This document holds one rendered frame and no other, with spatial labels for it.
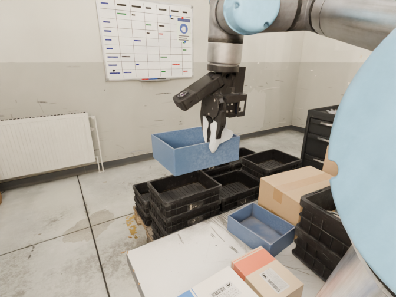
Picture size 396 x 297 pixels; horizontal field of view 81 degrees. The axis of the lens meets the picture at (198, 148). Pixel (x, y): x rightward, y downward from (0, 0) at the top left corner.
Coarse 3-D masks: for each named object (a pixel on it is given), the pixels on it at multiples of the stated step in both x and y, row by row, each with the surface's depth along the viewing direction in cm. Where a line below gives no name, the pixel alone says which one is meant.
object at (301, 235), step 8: (296, 232) 76; (296, 240) 79; (304, 240) 74; (312, 240) 71; (296, 248) 79; (304, 248) 76; (312, 248) 73; (320, 248) 69; (296, 256) 78; (304, 256) 76; (312, 256) 72; (320, 256) 71; (328, 256) 67; (336, 256) 65; (312, 264) 74; (320, 264) 71; (328, 264) 69; (336, 264) 65; (320, 272) 72; (328, 272) 69
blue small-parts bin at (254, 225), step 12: (252, 204) 99; (228, 216) 90; (240, 216) 96; (252, 216) 100; (264, 216) 95; (276, 216) 90; (228, 228) 92; (240, 228) 86; (252, 228) 93; (264, 228) 93; (276, 228) 91; (288, 228) 87; (252, 240) 82; (264, 240) 78; (276, 240) 78; (288, 240) 83; (276, 252) 80
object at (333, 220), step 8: (312, 192) 76; (320, 192) 76; (304, 200) 71; (304, 208) 72; (312, 208) 69; (320, 208) 68; (320, 216) 67; (328, 216) 65; (336, 224) 63; (344, 232) 61
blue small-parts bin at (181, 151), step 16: (192, 128) 72; (160, 144) 61; (176, 144) 71; (192, 144) 74; (208, 144) 58; (224, 144) 61; (160, 160) 63; (176, 160) 55; (192, 160) 57; (208, 160) 60; (224, 160) 63
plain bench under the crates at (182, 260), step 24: (216, 216) 101; (168, 240) 87; (192, 240) 87; (216, 240) 87; (240, 240) 87; (144, 264) 77; (168, 264) 77; (192, 264) 77; (216, 264) 77; (288, 264) 77; (144, 288) 69; (168, 288) 69; (312, 288) 69
